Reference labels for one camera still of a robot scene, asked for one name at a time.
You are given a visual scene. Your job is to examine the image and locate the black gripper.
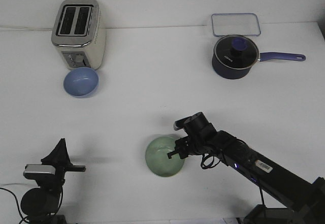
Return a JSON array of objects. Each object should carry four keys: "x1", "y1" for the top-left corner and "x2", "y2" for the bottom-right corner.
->
[
  {"x1": 167, "y1": 112, "x2": 217, "y2": 159},
  {"x1": 41, "y1": 138, "x2": 86, "y2": 181}
]

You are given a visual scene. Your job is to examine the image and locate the green bowl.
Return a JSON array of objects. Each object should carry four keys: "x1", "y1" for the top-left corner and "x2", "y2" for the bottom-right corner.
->
[{"x1": 145, "y1": 136, "x2": 185, "y2": 177}]

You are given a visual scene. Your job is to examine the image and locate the blue bowl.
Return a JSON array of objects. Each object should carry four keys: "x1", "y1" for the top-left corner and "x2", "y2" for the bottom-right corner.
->
[{"x1": 63, "y1": 67, "x2": 100, "y2": 98}]

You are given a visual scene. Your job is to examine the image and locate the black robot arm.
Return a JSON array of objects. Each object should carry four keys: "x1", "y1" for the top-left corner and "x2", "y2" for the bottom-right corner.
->
[
  {"x1": 20, "y1": 138, "x2": 86, "y2": 223},
  {"x1": 167, "y1": 112, "x2": 324, "y2": 223}
]

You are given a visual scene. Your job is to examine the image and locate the dark blue saucepan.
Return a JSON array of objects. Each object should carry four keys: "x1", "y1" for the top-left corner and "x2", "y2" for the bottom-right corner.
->
[{"x1": 211, "y1": 35, "x2": 306, "y2": 79}]

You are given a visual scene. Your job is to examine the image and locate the glass pot lid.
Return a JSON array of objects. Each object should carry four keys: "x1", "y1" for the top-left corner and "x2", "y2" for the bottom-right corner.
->
[{"x1": 214, "y1": 35, "x2": 259, "y2": 70}]

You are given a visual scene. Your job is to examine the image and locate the cream and steel toaster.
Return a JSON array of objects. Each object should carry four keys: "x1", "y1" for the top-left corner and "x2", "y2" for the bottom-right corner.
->
[{"x1": 51, "y1": 0, "x2": 107, "y2": 70}]

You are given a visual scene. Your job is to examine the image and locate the clear rectangular container lid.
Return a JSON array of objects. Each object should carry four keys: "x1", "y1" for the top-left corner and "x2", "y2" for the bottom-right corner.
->
[{"x1": 211, "y1": 13, "x2": 261, "y2": 37}]

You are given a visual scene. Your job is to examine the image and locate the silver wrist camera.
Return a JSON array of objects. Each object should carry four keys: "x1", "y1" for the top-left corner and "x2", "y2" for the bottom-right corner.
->
[
  {"x1": 23, "y1": 164, "x2": 56, "y2": 180},
  {"x1": 173, "y1": 116, "x2": 192, "y2": 131}
]

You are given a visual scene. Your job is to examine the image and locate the white toaster power cord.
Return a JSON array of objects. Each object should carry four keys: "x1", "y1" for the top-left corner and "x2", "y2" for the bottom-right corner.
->
[{"x1": 0, "y1": 25, "x2": 54, "y2": 30}]

